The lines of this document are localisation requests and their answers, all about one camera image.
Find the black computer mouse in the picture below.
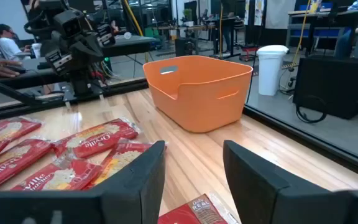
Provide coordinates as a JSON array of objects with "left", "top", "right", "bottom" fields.
[{"left": 6, "top": 64, "right": 27, "bottom": 75}]

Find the dark grey desk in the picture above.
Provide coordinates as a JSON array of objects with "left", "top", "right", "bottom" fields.
[{"left": 0, "top": 57, "right": 74, "bottom": 91}]

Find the red low stool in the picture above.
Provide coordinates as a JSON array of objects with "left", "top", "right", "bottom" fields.
[{"left": 239, "top": 45, "right": 259, "bottom": 62}]

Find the yellow hanging cable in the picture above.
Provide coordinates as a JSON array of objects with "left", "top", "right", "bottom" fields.
[{"left": 290, "top": 0, "right": 312, "bottom": 72}]

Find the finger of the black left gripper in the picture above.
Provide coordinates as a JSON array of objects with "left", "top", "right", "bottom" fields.
[
  {"left": 44, "top": 48, "right": 71, "bottom": 77},
  {"left": 96, "top": 23, "right": 116, "bottom": 47}
]

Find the black side table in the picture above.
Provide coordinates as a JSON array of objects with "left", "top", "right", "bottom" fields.
[{"left": 101, "top": 34, "right": 158, "bottom": 58}]

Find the white trash bin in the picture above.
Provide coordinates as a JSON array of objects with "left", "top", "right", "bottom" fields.
[{"left": 255, "top": 45, "right": 290, "bottom": 96}]

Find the orange plastic basket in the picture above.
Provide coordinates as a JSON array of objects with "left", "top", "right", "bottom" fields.
[{"left": 142, "top": 55, "right": 254, "bottom": 134}]

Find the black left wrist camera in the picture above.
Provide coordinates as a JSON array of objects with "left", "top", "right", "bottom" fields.
[{"left": 53, "top": 9, "right": 88, "bottom": 40}]

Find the white paper cup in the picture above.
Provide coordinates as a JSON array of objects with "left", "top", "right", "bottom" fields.
[{"left": 31, "top": 42, "right": 43, "bottom": 59}]

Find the blue chair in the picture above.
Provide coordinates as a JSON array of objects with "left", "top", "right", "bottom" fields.
[{"left": 334, "top": 29, "right": 354, "bottom": 60}]

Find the small black case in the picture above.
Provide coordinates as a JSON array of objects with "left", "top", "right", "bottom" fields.
[{"left": 175, "top": 37, "right": 198, "bottom": 57}]

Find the black metal table frame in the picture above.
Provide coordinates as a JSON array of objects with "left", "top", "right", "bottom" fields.
[{"left": 0, "top": 76, "right": 358, "bottom": 184}]

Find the potted green plant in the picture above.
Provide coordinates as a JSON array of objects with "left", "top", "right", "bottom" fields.
[{"left": 182, "top": 8, "right": 195, "bottom": 27}]

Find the white hanging sheet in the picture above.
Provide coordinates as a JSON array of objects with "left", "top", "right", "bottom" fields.
[{"left": 265, "top": 0, "right": 296, "bottom": 30}]

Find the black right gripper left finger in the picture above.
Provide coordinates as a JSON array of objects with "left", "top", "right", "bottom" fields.
[{"left": 0, "top": 140, "right": 167, "bottom": 224}]

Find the coiled black cable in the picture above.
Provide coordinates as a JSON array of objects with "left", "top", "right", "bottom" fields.
[{"left": 295, "top": 95, "right": 328, "bottom": 124}]

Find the wooden desk with blue panel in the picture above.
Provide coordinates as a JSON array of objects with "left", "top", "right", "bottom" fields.
[{"left": 286, "top": 7, "right": 358, "bottom": 57}]

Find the person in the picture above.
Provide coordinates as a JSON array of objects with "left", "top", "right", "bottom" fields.
[{"left": 0, "top": 23, "right": 32, "bottom": 62}]

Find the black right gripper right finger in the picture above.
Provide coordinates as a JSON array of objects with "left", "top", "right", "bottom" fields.
[{"left": 223, "top": 139, "right": 358, "bottom": 224}]

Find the black equipment box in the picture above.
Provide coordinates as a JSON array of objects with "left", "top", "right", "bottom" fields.
[{"left": 292, "top": 55, "right": 358, "bottom": 121}]

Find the yellow hose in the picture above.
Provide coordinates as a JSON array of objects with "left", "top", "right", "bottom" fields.
[{"left": 121, "top": 0, "right": 150, "bottom": 63}]

